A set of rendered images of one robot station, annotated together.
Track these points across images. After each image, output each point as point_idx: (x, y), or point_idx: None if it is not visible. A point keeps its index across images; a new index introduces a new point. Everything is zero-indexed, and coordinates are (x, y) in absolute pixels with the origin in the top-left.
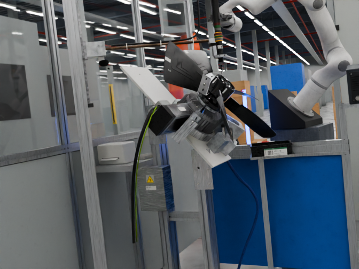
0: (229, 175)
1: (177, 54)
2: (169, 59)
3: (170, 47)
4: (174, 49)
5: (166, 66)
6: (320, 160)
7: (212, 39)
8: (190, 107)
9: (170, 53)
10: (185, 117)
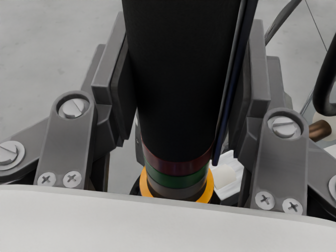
0: None
1: (267, 33)
2: (270, 26)
3: (287, 6)
4: (279, 19)
5: (266, 31)
6: None
7: (211, 160)
8: (228, 150)
9: (277, 17)
10: None
